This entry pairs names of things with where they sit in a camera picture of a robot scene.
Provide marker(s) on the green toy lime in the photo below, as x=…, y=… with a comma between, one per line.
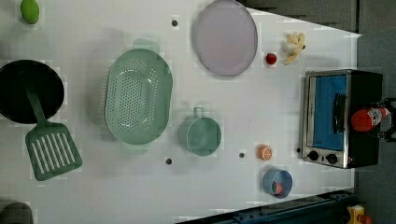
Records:
x=30, y=11

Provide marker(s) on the round lilac plate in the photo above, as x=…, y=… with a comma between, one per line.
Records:
x=225, y=38

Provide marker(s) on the red toy strawberry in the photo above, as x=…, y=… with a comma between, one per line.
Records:
x=271, y=58

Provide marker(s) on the green measuring cup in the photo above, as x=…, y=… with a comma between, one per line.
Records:
x=199, y=134

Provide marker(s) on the toy peeled banana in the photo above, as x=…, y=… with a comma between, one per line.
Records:
x=294, y=45

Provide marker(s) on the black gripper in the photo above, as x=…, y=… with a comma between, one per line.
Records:
x=389, y=134

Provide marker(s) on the blue bowl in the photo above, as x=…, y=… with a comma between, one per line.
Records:
x=276, y=175

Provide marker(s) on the black silver toaster oven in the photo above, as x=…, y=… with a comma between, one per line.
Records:
x=330, y=100

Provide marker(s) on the toy orange half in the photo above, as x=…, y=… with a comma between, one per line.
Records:
x=264, y=153

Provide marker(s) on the red ketchup bottle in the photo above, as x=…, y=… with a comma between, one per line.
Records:
x=366, y=119

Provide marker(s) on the green slotted spatula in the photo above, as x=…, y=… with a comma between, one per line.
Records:
x=50, y=146

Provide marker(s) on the black frying pan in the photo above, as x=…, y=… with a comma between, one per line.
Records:
x=14, y=103

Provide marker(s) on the red toy in bowl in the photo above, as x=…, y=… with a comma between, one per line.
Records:
x=277, y=188

